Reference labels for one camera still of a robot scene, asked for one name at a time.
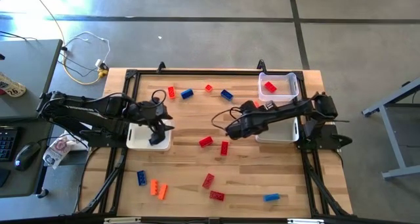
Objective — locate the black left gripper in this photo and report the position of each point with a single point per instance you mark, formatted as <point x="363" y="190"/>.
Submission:
<point x="139" y="114"/>

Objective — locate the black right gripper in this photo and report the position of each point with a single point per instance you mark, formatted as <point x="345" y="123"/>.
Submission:
<point x="244" y="127"/>

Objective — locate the red toy brick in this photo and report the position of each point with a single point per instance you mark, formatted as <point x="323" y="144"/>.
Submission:
<point x="208" y="180"/>
<point x="205" y="141"/>
<point x="270" y="86"/>
<point x="224" y="148"/>
<point x="217" y="195"/>

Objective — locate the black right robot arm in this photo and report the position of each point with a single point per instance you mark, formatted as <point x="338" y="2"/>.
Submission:
<point x="295" y="107"/>

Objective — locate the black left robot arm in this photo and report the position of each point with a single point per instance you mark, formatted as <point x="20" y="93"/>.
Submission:
<point x="82" y="110"/>

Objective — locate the white plastic bin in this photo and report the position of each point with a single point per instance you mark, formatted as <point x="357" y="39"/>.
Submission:
<point x="138" y="142"/>
<point x="279" y="137"/>

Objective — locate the clear plastic bin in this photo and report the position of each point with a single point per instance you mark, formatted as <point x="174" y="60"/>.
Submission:
<point x="283" y="93"/>

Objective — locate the small orange toy brick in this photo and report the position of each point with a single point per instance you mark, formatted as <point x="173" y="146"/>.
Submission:
<point x="208" y="88"/>

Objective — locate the black clamp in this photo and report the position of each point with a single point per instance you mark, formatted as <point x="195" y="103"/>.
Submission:
<point x="261" y="64"/>
<point x="160" y="67"/>

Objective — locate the light blue toy brick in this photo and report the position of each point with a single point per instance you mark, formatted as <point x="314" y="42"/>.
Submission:
<point x="271" y="197"/>

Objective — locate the white paper sheet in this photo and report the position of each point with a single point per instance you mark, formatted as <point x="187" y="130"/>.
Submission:
<point x="82" y="146"/>

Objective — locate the crumpled snack bag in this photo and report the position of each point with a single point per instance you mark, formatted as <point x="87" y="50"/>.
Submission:
<point x="57" y="150"/>

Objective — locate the black computer mouse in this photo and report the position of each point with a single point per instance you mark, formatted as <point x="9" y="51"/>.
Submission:
<point x="26" y="155"/>

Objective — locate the grey desk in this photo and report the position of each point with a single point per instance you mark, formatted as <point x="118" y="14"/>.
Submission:
<point x="29" y="63"/>

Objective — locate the white numbered tag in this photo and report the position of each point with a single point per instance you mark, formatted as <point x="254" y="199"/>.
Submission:
<point x="13" y="89"/>

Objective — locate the black keyboard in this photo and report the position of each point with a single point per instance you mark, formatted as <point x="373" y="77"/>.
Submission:
<point x="8" y="143"/>

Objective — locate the grey metal stand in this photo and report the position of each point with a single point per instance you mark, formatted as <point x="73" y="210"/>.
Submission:
<point x="400" y="172"/>

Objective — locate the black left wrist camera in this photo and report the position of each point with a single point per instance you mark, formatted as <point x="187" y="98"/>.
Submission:
<point x="158" y="110"/>

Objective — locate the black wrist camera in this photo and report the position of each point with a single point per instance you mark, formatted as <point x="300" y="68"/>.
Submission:
<point x="158" y="110"/>
<point x="249" y="106"/>

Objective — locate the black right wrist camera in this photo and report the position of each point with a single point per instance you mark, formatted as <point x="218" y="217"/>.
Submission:
<point x="249" y="106"/>

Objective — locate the black aluminium table frame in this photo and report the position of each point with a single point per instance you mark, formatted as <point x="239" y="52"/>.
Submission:
<point x="197" y="72"/>

